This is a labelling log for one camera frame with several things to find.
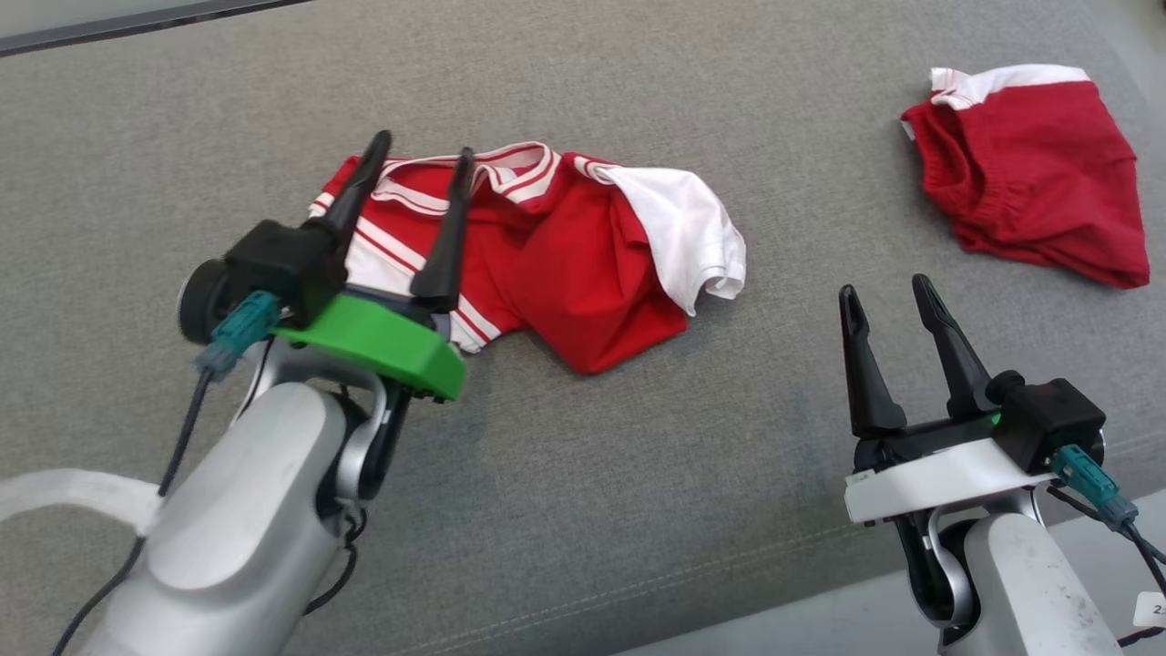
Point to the red Bulls basketball jersey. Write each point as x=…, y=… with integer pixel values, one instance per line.
x=565, y=264

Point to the grey fabric sofa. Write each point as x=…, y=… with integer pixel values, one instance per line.
x=583, y=510

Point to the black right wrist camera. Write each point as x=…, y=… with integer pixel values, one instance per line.
x=1052, y=419

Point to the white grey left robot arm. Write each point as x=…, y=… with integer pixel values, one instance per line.
x=246, y=528

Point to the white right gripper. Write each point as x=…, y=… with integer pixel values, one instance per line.
x=938, y=478

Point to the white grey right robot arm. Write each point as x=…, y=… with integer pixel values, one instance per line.
x=1011, y=592

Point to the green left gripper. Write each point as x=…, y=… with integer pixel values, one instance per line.
x=383, y=351

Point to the red shorts with white stripe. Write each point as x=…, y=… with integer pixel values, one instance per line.
x=1029, y=173

